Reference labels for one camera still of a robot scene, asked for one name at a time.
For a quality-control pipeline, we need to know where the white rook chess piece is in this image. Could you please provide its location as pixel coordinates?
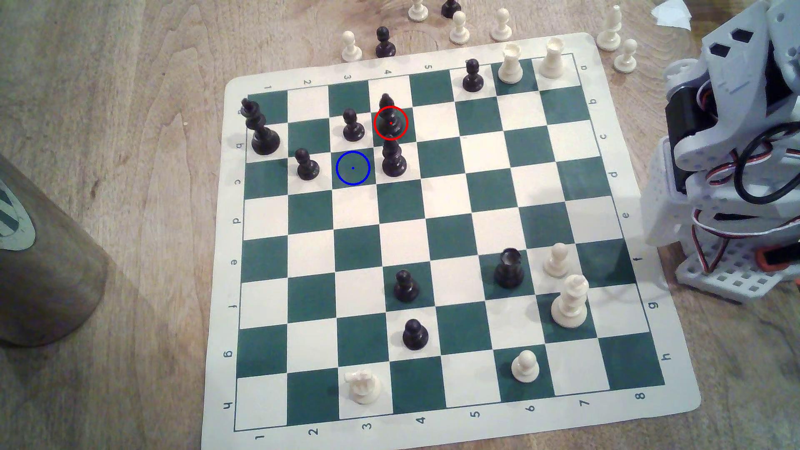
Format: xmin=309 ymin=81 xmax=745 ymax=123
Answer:
xmin=498 ymin=42 xmax=524 ymax=85

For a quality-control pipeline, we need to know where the black king chess piece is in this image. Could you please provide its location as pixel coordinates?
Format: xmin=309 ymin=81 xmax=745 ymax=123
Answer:
xmin=241 ymin=98 xmax=281 ymax=156

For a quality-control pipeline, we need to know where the black bishop chess piece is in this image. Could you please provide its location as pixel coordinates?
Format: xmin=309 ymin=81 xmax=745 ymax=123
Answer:
xmin=377 ymin=93 xmax=406 ymax=137
xmin=381 ymin=139 xmax=408 ymax=178

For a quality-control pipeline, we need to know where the green and white chess mat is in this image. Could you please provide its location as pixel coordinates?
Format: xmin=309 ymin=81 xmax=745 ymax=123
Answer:
xmin=201 ymin=32 xmax=702 ymax=450

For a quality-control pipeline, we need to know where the white knight chess piece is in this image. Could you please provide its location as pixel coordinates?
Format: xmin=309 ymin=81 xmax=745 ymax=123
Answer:
xmin=345 ymin=368 xmax=381 ymax=405

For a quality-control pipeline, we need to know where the white queen chess piece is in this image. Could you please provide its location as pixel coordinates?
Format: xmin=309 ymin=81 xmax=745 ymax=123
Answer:
xmin=550 ymin=274 xmax=590 ymax=330

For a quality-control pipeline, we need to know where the black rook chess piece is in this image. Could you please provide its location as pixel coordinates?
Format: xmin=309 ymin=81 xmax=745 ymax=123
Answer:
xmin=494 ymin=247 xmax=525 ymax=289

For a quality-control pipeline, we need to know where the white crumpled paper scrap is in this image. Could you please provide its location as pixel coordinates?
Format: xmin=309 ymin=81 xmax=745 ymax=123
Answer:
xmin=650 ymin=0 xmax=693 ymax=32

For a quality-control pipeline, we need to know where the brown cup with logo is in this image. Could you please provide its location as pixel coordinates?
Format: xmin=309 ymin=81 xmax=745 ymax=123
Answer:
xmin=0 ymin=153 xmax=111 ymax=348

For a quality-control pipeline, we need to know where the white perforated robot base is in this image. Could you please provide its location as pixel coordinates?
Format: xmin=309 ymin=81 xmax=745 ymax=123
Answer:
xmin=675 ymin=240 xmax=800 ymax=305

